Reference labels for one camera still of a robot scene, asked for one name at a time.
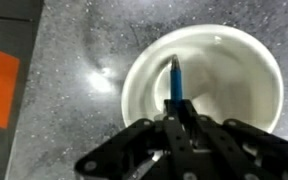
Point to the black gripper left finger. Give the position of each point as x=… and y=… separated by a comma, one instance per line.
x=150, y=146

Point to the blue pen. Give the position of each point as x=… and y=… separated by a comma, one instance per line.
x=176, y=81

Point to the white round bowl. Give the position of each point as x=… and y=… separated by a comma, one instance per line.
x=232, y=73

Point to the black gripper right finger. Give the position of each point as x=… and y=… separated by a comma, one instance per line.
x=237, y=146

